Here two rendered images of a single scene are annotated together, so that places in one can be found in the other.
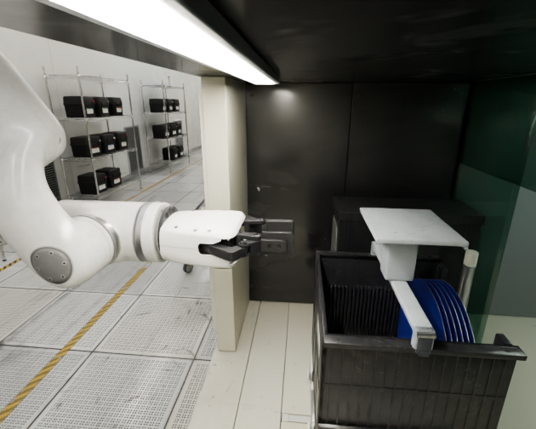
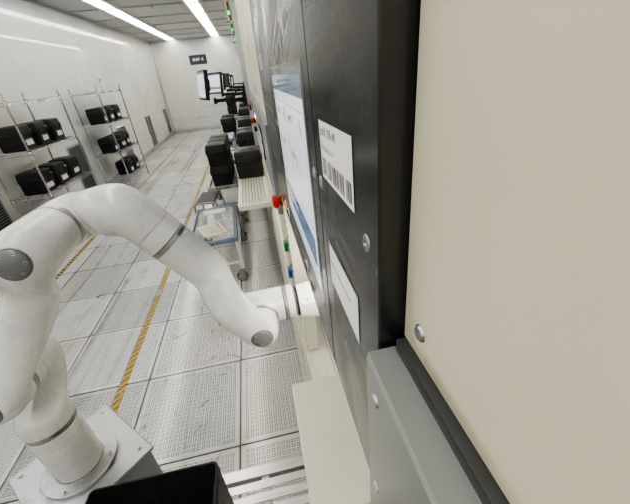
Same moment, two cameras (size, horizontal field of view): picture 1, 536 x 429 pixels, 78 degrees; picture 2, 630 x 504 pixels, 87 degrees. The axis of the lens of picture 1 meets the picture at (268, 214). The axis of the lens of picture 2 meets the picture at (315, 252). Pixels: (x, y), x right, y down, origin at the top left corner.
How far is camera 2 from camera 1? 0.46 m
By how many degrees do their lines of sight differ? 16
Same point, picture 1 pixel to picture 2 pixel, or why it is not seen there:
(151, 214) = (290, 295)
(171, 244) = (307, 309)
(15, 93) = (206, 250)
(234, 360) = (321, 354)
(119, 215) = (273, 300)
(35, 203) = (251, 312)
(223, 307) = (309, 326)
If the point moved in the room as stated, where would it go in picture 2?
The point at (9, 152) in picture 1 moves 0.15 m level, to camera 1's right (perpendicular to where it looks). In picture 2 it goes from (222, 287) to (292, 271)
